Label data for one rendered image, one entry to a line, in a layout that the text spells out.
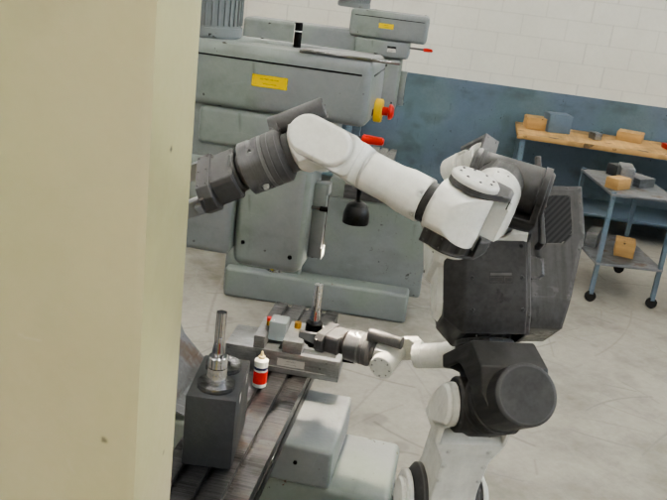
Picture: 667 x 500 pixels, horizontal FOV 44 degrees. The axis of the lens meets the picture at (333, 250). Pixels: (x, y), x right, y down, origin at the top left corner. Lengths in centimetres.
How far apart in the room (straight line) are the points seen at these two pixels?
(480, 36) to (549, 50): 68
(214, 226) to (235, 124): 28
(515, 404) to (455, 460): 35
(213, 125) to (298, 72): 26
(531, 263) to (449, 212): 44
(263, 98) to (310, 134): 80
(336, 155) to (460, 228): 22
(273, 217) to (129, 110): 180
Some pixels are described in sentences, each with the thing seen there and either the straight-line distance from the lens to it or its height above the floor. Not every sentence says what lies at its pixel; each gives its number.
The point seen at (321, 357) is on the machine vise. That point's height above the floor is 100.
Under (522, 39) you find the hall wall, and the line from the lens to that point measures 864.
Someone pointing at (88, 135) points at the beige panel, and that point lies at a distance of 39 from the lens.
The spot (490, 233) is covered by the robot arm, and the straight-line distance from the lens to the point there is 133.
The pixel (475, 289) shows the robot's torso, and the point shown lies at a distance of 162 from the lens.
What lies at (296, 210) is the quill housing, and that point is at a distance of 215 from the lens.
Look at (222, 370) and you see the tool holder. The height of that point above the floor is 117.
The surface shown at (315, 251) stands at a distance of 226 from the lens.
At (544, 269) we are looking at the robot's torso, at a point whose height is 158.
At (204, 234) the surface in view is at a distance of 222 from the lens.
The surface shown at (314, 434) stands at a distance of 240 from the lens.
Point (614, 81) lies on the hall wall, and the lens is 875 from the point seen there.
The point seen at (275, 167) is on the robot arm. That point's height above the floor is 178.
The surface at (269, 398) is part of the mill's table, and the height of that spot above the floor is 93.
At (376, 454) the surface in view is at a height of 73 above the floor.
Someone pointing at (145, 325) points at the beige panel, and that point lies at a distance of 42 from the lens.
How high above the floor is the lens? 208
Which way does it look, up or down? 18 degrees down
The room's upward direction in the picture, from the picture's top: 7 degrees clockwise
